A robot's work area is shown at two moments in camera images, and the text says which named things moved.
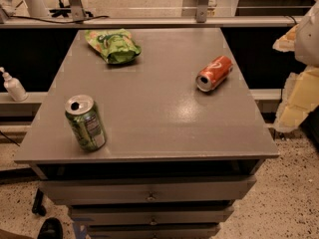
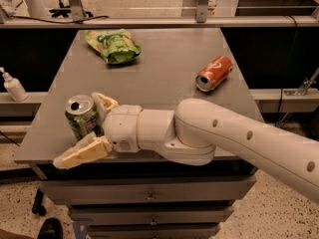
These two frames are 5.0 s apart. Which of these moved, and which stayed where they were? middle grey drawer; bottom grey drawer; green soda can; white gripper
Moved: white gripper
Stayed: green soda can; middle grey drawer; bottom grey drawer
